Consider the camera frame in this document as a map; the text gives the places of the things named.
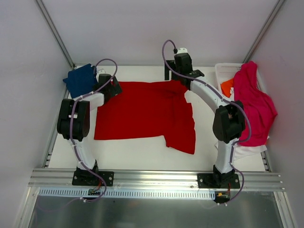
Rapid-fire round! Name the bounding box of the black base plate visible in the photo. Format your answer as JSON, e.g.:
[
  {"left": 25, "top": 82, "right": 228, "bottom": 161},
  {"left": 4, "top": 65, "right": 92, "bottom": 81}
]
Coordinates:
[
  {"left": 197, "top": 173, "right": 240, "bottom": 189},
  {"left": 72, "top": 169, "right": 114, "bottom": 187}
]

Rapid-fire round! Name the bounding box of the pink t shirt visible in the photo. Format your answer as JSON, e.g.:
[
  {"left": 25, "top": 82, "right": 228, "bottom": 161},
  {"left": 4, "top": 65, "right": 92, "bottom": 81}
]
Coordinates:
[{"left": 233, "top": 61, "right": 277, "bottom": 147}]

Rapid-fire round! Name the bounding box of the orange t shirt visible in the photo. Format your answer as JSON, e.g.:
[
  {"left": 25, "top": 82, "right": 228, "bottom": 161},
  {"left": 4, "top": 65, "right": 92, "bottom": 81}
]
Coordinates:
[{"left": 220, "top": 78, "right": 234, "bottom": 98}]

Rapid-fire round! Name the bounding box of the red t shirt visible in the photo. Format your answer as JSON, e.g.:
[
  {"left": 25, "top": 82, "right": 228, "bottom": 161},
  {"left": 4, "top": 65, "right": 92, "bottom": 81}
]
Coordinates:
[{"left": 94, "top": 80, "right": 196, "bottom": 154}]

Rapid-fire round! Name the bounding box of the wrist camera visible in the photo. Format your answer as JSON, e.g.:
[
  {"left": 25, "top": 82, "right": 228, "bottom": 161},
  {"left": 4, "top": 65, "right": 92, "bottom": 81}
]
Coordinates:
[
  {"left": 173, "top": 47, "right": 188, "bottom": 55},
  {"left": 96, "top": 68, "right": 106, "bottom": 79}
]

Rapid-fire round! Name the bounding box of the right aluminium frame post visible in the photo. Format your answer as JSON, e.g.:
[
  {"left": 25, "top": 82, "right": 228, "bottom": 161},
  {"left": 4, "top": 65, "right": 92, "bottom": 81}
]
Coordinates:
[{"left": 243, "top": 0, "right": 287, "bottom": 63}]

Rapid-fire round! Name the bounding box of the white plastic basket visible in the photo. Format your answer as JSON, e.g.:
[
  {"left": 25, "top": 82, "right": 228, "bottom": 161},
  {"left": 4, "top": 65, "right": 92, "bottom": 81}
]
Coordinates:
[{"left": 215, "top": 63, "right": 267, "bottom": 93}]

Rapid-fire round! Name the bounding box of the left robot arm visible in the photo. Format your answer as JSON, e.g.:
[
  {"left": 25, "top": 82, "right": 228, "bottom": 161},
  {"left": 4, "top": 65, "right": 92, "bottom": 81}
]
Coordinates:
[{"left": 57, "top": 74, "right": 122, "bottom": 186}]

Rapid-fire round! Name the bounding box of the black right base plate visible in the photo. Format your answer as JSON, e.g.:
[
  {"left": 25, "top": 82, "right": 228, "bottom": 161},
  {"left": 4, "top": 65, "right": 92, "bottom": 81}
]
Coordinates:
[{"left": 197, "top": 173, "right": 240, "bottom": 189}]

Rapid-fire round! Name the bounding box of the white slotted cable duct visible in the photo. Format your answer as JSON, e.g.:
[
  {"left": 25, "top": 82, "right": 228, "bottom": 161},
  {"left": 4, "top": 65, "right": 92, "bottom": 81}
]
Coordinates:
[{"left": 38, "top": 188, "right": 216, "bottom": 200}]

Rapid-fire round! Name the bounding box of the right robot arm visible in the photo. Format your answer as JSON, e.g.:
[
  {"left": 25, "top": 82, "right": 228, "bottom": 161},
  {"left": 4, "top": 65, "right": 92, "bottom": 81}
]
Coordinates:
[{"left": 164, "top": 48, "right": 245, "bottom": 188}]

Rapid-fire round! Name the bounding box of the folded blue t shirt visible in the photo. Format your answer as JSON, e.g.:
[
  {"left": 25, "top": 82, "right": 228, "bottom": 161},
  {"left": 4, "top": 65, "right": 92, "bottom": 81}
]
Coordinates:
[{"left": 63, "top": 64, "right": 97, "bottom": 99}]

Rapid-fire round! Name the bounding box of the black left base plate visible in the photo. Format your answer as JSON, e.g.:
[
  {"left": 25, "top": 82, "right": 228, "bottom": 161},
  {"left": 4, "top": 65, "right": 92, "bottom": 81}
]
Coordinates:
[{"left": 72, "top": 169, "right": 114, "bottom": 187}]

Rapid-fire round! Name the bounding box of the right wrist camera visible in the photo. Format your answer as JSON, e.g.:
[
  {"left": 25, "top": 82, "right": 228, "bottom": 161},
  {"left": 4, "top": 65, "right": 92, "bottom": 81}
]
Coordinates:
[{"left": 173, "top": 47, "right": 188, "bottom": 55}]

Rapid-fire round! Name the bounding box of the aluminium frame post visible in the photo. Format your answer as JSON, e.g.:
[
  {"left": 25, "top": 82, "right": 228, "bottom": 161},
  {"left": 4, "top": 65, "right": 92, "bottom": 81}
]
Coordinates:
[
  {"left": 34, "top": 0, "right": 76, "bottom": 69},
  {"left": 243, "top": 0, "right": 287, "bottom": 63}
]

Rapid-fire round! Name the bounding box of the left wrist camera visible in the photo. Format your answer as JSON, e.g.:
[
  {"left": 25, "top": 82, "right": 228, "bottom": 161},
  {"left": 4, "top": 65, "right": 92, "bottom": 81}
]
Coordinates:
[{"left": 96, "top": 68, "right": 106, "bottom": 79}]

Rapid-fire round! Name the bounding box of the aluminium mounting rail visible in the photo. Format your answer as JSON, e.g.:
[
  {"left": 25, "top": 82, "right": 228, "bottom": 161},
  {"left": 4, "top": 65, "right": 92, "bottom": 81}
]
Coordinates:
[{"left": 28, "top": 168, "right": 285, "bottom": 192}]

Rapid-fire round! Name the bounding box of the left aluminium frame post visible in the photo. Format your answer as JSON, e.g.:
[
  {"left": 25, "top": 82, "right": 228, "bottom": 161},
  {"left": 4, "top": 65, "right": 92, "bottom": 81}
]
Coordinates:
[{"left": 34, "top": 0, "right": 76, "bottom": 69}]

